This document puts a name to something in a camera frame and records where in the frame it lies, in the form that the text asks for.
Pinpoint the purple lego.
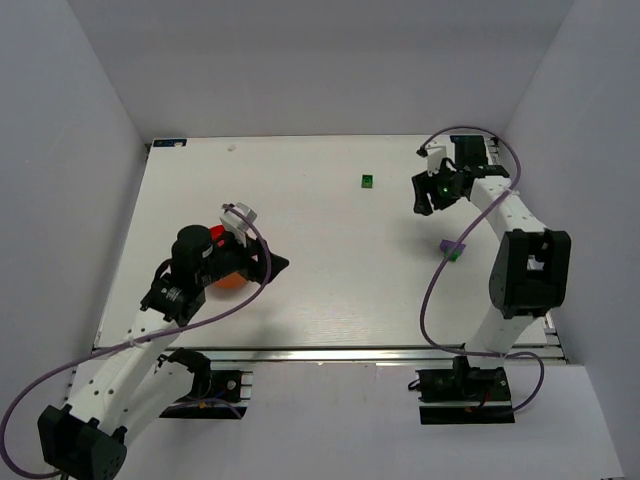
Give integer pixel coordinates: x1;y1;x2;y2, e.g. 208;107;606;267
439;239;466;256

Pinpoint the dark green lego brick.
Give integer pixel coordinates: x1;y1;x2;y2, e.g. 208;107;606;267
361;174;374;189

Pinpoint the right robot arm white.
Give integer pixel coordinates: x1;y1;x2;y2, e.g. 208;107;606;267
412;135;571;369

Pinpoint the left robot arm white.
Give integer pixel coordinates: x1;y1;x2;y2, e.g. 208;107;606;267
37;225;289;479

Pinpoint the orange round divided container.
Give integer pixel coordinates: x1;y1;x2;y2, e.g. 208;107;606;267
208;224;251;291

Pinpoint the right blue table label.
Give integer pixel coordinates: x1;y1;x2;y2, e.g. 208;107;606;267
449;134;484;144

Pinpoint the blue table label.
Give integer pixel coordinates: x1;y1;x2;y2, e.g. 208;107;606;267
151;138;187;148
449;134;484;144

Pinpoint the left blue table label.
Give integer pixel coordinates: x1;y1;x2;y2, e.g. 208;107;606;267
151;138;187;148

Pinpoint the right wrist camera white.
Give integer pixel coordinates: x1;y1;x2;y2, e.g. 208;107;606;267
416;141;449;176

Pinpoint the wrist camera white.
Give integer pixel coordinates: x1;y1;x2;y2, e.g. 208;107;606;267
219;203;257;247
416;141;449;176

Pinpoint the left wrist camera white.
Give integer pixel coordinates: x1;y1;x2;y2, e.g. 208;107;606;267
219;203;257;247

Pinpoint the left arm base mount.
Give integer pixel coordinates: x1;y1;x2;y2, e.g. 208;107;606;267
154;348;253;420

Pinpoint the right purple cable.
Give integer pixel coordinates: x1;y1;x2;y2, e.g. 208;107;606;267
414;125;546;415

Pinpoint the purple cable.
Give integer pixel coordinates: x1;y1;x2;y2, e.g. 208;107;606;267
414;125;546;415
0;203;275;476

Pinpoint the table front metal rail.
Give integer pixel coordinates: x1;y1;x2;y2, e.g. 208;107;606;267
92;343;569;366

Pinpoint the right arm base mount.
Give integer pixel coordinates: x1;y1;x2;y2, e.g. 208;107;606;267
407;356;515;426

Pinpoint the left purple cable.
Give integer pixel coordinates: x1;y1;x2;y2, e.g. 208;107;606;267
0;203;275;476

